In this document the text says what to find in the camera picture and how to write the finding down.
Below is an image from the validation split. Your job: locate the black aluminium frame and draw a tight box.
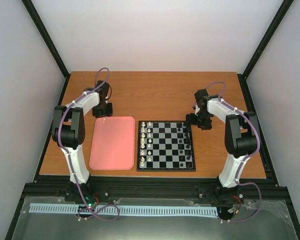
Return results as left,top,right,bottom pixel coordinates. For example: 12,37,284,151
5,0,300,240

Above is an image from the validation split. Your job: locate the light blue cable duct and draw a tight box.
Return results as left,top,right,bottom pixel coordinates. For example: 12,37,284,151
28,203,218,218

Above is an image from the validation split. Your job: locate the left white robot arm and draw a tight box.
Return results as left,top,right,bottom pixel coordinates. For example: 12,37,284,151
51,80,113,202

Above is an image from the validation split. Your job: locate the black white chessboard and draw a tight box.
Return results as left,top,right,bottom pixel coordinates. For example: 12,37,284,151
136,120,196,172

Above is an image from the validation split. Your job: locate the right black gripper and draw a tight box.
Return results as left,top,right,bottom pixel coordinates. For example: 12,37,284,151
184,111,213,131

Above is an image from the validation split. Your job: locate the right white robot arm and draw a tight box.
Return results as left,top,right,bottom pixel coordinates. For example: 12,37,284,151
186,89,261,189

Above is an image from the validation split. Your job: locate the pink plastic tray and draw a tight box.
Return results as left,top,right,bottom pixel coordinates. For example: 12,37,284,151
89,116,136,171

